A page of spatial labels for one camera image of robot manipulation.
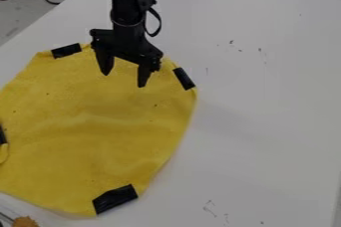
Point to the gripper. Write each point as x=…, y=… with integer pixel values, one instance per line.
x=127, y=42

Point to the yellow cloth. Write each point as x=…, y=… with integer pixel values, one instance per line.
x=88, y=131

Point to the orange toy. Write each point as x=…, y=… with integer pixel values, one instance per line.
x=24, y=222

